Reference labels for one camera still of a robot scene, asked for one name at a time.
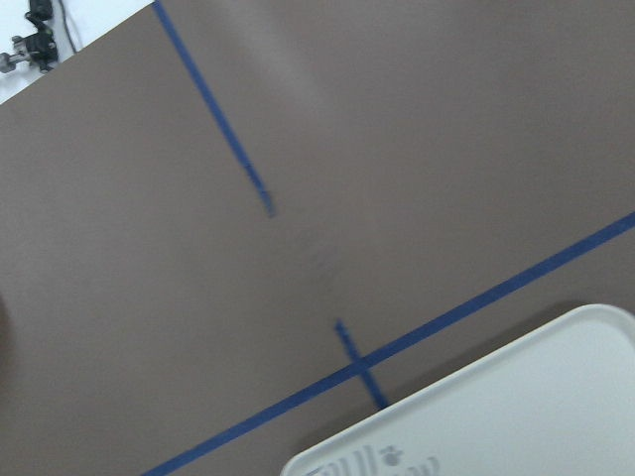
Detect cream serving tray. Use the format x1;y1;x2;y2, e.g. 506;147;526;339
284;304;634;475

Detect black tripod stand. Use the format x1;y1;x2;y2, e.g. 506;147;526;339
1;0;59;74

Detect black cable on table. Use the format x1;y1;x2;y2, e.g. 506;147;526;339
58;0;80;53

